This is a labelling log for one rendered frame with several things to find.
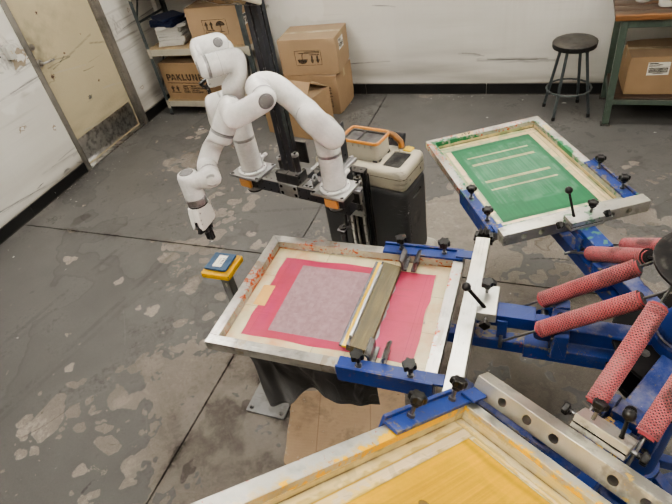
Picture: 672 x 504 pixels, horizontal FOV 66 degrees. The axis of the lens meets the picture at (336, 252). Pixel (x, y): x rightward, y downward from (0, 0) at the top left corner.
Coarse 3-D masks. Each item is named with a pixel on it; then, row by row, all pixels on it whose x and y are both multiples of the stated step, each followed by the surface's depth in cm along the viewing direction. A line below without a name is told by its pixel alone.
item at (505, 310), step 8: (504, 304) 163; (512, 304) 163; (504, 312) 161; (512, 312) 160; (520, 312) 160; (528, 312) 160; (496, 320) 162; (512, 320) 160; (520, 320) 159; (528, 320) 158; (520, 328) 161; (528, 328) 160
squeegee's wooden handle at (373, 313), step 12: (384, 264) 193; (384, 276) 188; (396, 276) 188; (384, 288) 184; (372, 300) 180; (384, 300) 180; (372, 312) 176; (384, 312) 179; (360, 324) 172; (372, 324) 172; (360, 336) 169; (372, 336) 169; (348, 348) 167; (360, 348) 165
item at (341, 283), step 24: (288, 264) 207; (312, 264) 205; (336, 264) 203; (288, 288) 196; (312, 288) 194; (336, 288) 193; (360, 288) 191; (408, 288) 187; (432, 288) 185; (408, 312) 178
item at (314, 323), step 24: (264, 312) 189; (288, 312) 187; (312, 312) 185; (336, 312) 183; (264, 336) 180; (288, 336) 178; (312, 336) 177; (336, 336) 175; (384, 336) 172; (408, 336) 170
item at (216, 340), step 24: (288, 240) 213; (312, 240) 211; (264, 264) 205; (432, 264) 194; (456, 264) 188; (240, 288) 195; (456, 288) 179; (216, 336) 178; (288, 360) 167; (312, 360) 164; (336, 360) 163; (432, 360) 158
